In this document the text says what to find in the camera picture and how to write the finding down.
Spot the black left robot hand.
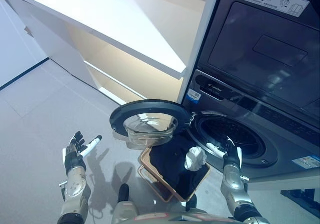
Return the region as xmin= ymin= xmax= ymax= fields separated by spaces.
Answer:
xmin=62 ymin=131 xmax=103 ymax=175

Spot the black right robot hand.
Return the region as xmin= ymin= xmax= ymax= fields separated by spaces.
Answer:
xmin=205 ymin=138 xmax=242 ymax=168

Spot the grey front-load washing machine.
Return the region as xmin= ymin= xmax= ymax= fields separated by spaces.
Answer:
xmin=180 ymin=69 xmax=320 ymax=184

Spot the brown wicker laundry basket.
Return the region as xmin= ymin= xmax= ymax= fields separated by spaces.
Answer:
xmin=137 ymin=145 xmax=211 ymax=202

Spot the round washing machine door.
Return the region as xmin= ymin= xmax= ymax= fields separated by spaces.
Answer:
xmin=109 ymin=99 xmax=193 ymax=151

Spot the dark grey washing machine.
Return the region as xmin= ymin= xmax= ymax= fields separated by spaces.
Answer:
xmin=196 ymin=0 xmax=320 ymax=129

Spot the white crumpled garment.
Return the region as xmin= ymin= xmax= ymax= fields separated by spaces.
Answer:
xmin=183 ymin=146 xmax=208 ymax=171

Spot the black garment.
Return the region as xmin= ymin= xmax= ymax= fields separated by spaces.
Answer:
xmin=149 ymin=133 xmax=210 ymax=201

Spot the blue white barcode sticker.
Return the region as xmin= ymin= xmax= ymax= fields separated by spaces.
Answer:
xmin=187 ymin=88 xmax=202 ymax=101

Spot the blue energy label sticker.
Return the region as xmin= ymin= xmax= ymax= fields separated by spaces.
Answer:
xmin=291 ymin=154 xmax=320 ymax=171

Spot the silver robot legs and torso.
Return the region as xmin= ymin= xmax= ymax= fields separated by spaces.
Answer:
xmin=111 ymin=183 xmax=237 ymax=224

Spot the white shelf cabinet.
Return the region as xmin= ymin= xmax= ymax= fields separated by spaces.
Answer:
xmin=0 ymin=0 xmax=223 ymax=107

